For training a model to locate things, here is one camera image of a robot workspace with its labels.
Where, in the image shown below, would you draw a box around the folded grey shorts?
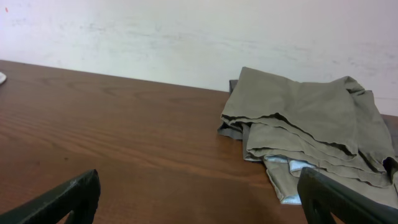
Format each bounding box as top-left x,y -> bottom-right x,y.
219,75 -> 396,166

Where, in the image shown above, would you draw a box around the khaki green shorts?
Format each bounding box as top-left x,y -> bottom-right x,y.
218,67 -> 397,207

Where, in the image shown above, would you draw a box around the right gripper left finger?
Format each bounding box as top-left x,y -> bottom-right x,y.
1,169 -> 101,224

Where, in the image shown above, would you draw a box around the white shirt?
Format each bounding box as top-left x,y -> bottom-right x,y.
0,72 -> 7,85

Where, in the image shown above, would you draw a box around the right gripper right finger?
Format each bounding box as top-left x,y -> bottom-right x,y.
297,167 -> 397,224

